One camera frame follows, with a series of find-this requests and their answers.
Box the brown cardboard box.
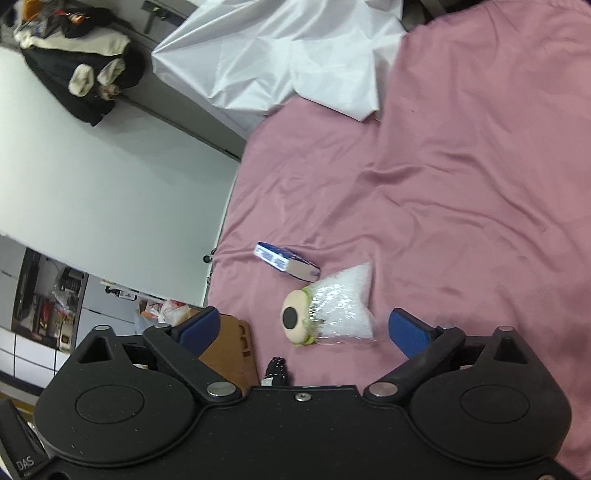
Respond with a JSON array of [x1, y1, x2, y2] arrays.
[[198, 315, 259, 394]]

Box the pink bed sheet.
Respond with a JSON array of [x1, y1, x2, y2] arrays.
[[208, 1, 590, 479]]

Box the white plastic bag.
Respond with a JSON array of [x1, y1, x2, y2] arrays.
[[158, 300, 200, 326]]

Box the black hanging jacket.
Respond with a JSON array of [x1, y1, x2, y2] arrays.
[[10, 1, 145, 127]]

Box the white draped cloth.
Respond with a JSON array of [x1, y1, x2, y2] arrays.
[[152, 1, 406, 131]]

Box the clear plastic bag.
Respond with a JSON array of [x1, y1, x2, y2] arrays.
[[304, 262, 375, 343]]

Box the small blue card box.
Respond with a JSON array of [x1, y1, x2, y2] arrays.
[[253, 242, 321, 283]]

